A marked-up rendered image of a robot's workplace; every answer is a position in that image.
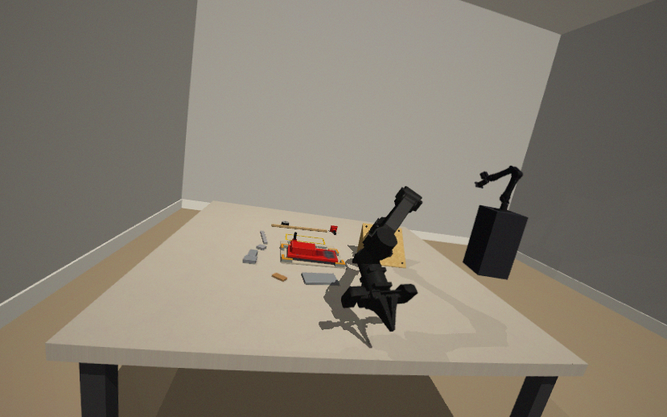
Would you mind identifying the small orange flat bar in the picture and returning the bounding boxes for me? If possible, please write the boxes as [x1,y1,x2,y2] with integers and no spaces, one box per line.
[271,273,287,282]

